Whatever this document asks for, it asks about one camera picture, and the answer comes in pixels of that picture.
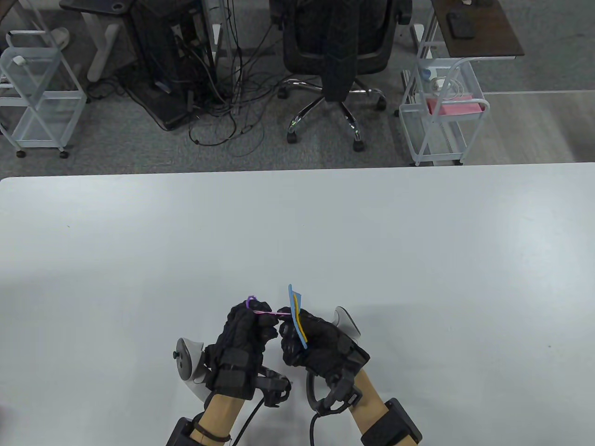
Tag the black office chair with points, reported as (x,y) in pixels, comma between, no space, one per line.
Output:
(334,51)

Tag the yellow felt button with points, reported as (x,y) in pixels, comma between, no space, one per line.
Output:
(300,325)

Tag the person's left hand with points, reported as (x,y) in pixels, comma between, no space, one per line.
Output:
(241,330)

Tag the pink box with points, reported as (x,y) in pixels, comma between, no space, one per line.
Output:
(458,107)

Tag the brown wooden side table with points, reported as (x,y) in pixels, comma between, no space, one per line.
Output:
(492,32)

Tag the person's right hand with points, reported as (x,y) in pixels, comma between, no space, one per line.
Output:
(325,348)

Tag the purple thread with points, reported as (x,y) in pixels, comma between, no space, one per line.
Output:
(269,314)

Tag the black computer tower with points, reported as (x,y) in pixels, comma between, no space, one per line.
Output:
(158,55)

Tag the person's right forearm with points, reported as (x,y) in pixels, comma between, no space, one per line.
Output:
(369,399)

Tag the dark desk top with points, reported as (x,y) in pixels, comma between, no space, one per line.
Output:
(93,5)

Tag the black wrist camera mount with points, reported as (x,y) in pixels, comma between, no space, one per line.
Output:
(274,388)
(337,395)

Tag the person's left forearm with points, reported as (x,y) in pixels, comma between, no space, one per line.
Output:
(221,416)

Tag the blue felt square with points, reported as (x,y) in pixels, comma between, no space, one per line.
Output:
(294,297)

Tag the grey and white controller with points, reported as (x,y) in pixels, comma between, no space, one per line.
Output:
(347,323)
(188,362)

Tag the white desk leg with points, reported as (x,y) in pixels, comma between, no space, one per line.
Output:
(104,51)

